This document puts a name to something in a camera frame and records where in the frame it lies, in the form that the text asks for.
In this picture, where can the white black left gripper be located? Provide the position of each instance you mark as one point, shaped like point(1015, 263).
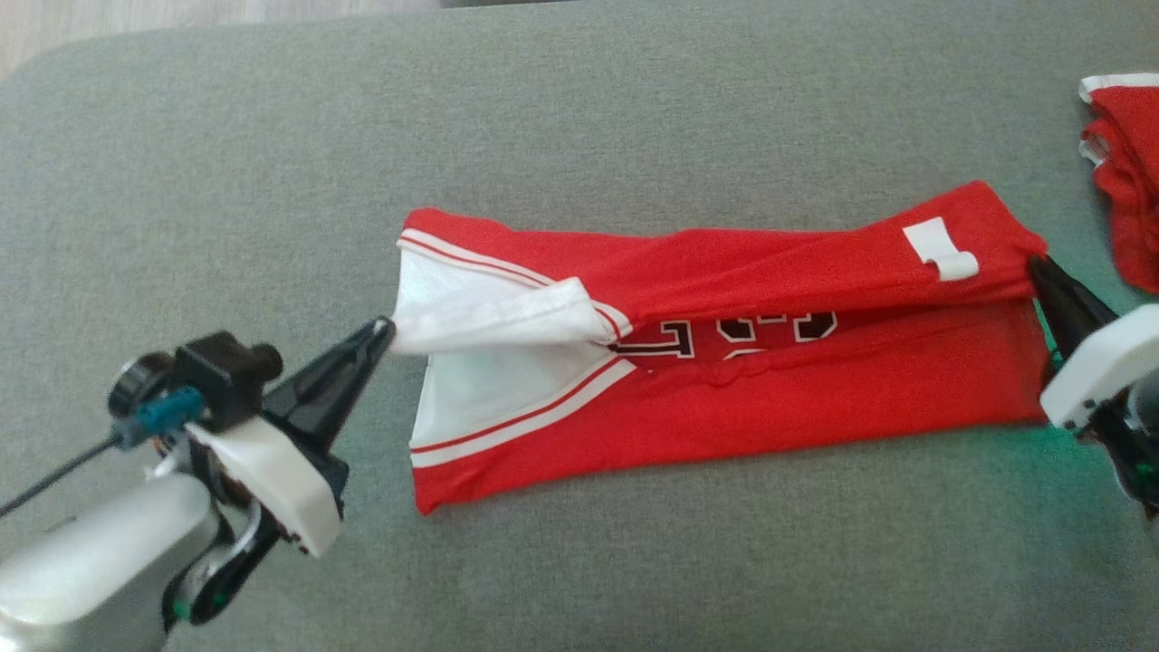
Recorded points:
point(272, 471)

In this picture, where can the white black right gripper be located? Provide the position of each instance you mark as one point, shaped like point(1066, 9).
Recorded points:
point(1100, 362)

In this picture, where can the red jersey with white trim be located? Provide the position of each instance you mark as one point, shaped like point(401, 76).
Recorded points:
point(770, 398)

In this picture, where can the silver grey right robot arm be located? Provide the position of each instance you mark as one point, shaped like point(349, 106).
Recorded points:
point(1136, 444)

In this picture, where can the crumpled red white garment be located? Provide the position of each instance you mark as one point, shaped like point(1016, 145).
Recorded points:
point(1132, 181)

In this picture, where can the large grey fabric sofa seat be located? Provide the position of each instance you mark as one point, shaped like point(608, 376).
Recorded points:
point(634, 109)

